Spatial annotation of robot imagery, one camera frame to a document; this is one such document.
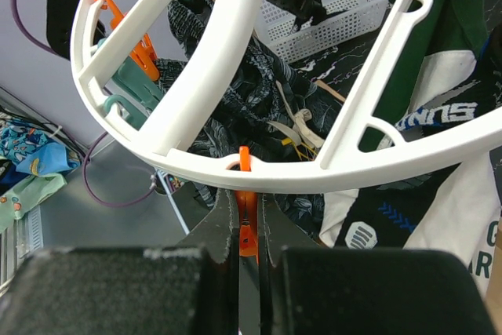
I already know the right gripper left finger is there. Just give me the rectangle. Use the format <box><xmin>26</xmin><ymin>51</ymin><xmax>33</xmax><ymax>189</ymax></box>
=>
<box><xmin>1</xmin><ymin>189</ymin><xmax>239</xmax><ymax>334</ymax></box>

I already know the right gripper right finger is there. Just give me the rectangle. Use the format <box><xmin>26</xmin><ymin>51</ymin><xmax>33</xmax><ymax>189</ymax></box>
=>
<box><xmin>256</xmin><ymin>194</ymin><xmax>496</xmax><ymax>334</ymax></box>

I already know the white round clip hanger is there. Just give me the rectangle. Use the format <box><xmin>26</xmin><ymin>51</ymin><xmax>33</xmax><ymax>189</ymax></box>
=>
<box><xmin>70</xmin><ymin>0</ymin><xmax>501</xmax><ymax>195</ymax></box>

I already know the orange clothes peg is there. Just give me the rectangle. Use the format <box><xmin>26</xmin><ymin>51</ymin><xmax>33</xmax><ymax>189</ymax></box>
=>
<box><xmin>86</xmin><ymin>0</ymin><xmax>160</xmax><ymax>81</ymax></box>
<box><xmin>234</xmin><ymin>145</ymin><xmax>260</xmax><ymax>268</ymax></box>

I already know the black blue sock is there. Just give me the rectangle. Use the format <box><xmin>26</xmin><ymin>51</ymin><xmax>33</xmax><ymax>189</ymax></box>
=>
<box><xmin>321</xmin><ymin>27</ymin><xmax>501</xmax><ymax>260</ymax></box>

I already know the white plastic mesh basket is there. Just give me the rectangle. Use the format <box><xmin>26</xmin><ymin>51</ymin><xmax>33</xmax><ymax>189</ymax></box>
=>
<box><xmin>254</xmin><ymin>0</ymin><xmax>388</xmax><ymax>63</ymax></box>

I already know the dark patterned garment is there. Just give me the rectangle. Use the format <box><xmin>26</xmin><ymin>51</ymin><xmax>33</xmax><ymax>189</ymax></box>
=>
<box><xmin>155</xmin><ymin>0</ymin><xmax>377</xmax><ymax>240</ymax></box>

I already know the green and white garment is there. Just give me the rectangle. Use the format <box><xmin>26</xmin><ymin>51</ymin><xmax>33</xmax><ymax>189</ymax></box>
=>
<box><xmin>374</xmin><ymin>0</ymin><xmax>501</xmax><ymax>141</ymax></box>

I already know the white cloth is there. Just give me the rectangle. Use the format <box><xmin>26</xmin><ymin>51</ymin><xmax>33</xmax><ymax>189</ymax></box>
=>
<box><xmin>332</xmin><ymin>153</ymin><xmax>500</xmax><ymax>295</ymax></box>

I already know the colourful cloth pile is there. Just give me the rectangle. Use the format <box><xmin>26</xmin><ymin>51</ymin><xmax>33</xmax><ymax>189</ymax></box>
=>
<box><xmin>1</xmin><ymin>117</ymin><xmax>81</xmax><ymax>231</ymax></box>

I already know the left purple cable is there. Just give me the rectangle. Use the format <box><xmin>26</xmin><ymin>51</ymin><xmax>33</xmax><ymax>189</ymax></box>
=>
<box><xmin>9</xmin><ymin>0</ymin><xmax>56</xmax><ymax>56</ymax></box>

